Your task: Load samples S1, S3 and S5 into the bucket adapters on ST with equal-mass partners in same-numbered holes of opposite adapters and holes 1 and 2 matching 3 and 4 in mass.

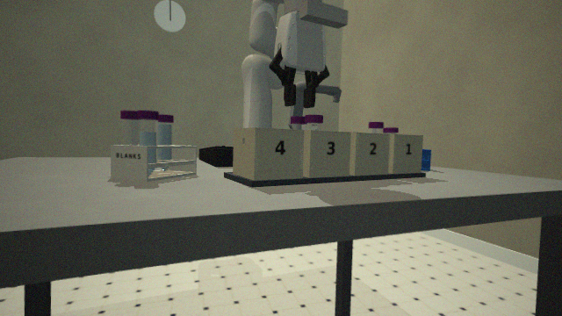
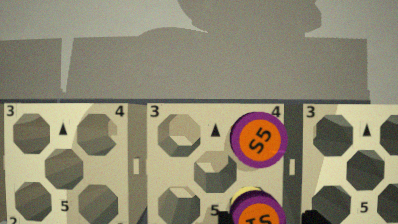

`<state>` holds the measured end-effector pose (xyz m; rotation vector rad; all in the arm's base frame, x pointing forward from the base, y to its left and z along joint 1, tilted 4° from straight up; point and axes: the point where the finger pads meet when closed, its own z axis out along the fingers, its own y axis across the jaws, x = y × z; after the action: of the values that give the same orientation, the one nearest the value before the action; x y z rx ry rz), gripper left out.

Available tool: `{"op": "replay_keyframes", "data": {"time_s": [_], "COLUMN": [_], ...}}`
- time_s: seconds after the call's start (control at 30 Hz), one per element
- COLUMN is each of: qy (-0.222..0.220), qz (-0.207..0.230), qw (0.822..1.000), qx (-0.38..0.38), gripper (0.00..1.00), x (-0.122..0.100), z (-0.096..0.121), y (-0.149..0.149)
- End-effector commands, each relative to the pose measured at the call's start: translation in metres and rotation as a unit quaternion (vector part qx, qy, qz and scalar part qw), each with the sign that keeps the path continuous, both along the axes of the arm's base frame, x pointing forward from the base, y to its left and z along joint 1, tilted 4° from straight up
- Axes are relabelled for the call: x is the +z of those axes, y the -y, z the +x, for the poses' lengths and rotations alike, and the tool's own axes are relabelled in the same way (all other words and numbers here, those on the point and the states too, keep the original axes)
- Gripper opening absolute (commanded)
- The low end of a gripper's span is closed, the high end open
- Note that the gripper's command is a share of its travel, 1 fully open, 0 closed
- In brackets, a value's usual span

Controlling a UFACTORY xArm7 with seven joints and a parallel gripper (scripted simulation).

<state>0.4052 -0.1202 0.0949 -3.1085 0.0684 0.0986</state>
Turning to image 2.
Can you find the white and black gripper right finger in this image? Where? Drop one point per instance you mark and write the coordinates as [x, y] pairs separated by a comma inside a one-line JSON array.
[[313, 217]]

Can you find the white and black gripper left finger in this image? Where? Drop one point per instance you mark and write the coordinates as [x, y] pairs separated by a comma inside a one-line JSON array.
[[225, 218]]

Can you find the beige bucket adapter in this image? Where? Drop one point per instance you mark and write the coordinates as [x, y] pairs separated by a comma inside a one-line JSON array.
[[360, 133], [3, 207], [54, 186], [191, 169]]

